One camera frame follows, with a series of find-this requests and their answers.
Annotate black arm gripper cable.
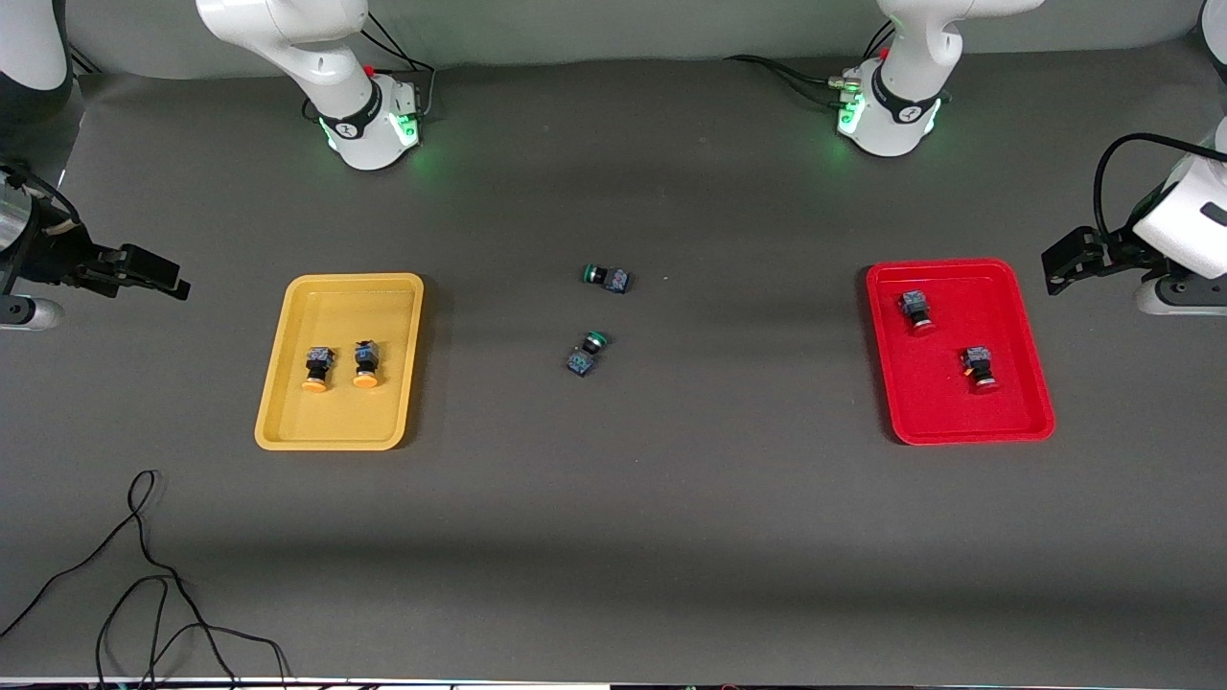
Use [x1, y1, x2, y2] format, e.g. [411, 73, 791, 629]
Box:
[0, 158, 85, 233]
[1096, 132, 1227, 242]

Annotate yellow plastic tray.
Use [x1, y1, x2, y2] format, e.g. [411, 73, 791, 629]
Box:
[254, 273, 425, 451]

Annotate black right arm base cables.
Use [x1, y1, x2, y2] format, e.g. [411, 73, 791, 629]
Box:
[359, 10, 438, 126]

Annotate dark grey table mat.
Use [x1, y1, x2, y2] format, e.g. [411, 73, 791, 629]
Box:
[0, 34, 1227, 686]

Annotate thin black loose cable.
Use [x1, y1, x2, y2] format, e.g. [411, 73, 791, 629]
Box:
[0, 470, 290, 690]

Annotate black left arm base cables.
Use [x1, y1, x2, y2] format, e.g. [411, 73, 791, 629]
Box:
[724, 19, 897, 108]

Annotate black right arm gripper cable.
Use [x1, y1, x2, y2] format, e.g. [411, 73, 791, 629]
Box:
[0, 158, 85, 233]

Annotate red push button switch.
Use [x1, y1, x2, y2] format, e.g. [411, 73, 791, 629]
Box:
[961, 346, 1000, 395]
[898, 288, 937, 335]

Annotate black left arm gripper cable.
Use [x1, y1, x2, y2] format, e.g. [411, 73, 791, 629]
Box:
[1096, 132, 1227, 242]

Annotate black arm base cables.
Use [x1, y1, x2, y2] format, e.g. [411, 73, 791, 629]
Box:
[724, 19, 897, 108]
[359, 10, 438, 126]

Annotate red plastic tray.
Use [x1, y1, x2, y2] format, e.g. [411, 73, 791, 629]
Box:
[866, 258, 1056, 446]

